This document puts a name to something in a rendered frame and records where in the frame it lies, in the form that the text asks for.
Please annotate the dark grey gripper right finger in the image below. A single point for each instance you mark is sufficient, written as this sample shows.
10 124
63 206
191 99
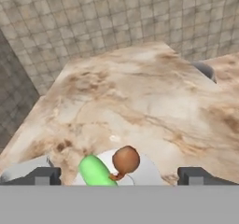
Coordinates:
193 175

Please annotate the white round plate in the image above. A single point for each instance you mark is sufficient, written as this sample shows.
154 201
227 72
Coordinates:
146 171

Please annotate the green corn cob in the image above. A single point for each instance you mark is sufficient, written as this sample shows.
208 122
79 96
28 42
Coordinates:
95 171

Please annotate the brown onion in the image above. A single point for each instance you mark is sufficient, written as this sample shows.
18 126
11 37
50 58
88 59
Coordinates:
126 160

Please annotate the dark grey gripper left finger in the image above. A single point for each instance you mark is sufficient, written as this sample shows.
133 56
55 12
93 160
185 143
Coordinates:
43 175

